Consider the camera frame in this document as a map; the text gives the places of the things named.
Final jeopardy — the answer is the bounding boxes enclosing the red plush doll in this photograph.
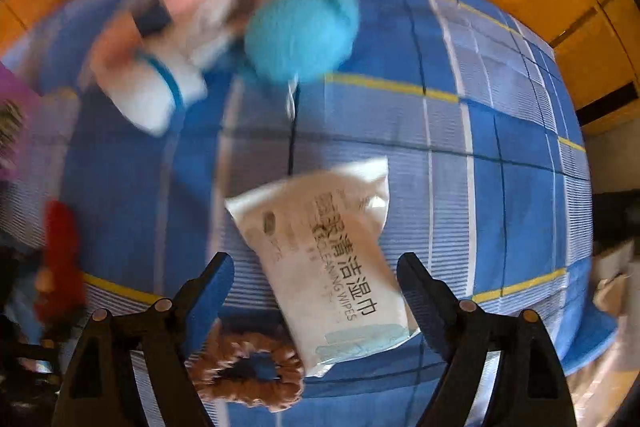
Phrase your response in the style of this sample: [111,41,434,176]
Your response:
[32,199,88,328]

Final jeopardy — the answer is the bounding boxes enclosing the blue plaid bedsheet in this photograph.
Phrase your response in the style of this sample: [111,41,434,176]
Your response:
[0,0,621,427]

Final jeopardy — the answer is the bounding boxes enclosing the pink rolled socks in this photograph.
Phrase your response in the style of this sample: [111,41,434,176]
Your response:
[87,0,236,78]

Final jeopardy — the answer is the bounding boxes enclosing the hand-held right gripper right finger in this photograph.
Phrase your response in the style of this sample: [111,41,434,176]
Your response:
[396,252,576,427]

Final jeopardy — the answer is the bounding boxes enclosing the white wet wipes packet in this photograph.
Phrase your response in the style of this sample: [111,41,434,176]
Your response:
[225,157,421,378]

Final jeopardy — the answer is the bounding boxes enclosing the brown scrunchie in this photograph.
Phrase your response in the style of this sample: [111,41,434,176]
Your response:
[187,332,306,413]

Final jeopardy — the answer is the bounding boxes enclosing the purple carton box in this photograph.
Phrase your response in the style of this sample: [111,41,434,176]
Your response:
[0,62,46,182]

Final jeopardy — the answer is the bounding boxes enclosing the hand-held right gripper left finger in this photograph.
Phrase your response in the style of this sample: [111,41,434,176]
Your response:
[52,251,236,427]

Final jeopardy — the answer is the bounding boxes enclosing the white socks blue band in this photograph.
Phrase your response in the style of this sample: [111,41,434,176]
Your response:
[107,2,241,138]

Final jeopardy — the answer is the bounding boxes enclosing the blue and pink plush toy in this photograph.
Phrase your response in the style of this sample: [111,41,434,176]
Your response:
[244,0,361,85]

